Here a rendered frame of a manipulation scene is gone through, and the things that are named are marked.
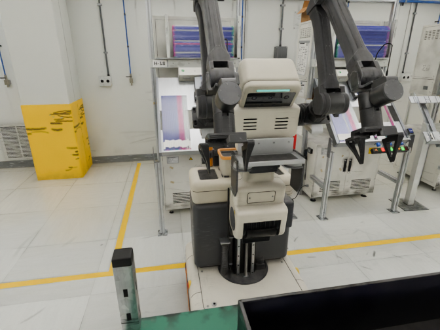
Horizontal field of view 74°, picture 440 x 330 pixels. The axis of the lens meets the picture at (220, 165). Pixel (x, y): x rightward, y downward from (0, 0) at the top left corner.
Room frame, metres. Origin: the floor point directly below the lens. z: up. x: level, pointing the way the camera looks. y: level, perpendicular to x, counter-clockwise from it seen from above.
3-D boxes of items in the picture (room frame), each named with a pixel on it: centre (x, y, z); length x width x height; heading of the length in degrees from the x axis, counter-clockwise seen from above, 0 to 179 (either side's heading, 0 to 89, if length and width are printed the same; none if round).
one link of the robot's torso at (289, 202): (1.20, -0.22, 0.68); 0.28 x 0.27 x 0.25; 100
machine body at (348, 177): (3.02, -1.20, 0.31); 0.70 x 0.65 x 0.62; 100
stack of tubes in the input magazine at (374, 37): (2.91, -1.28, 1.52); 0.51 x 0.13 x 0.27; 100
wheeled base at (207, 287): (1.35, -0.13, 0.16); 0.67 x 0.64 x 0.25; 10
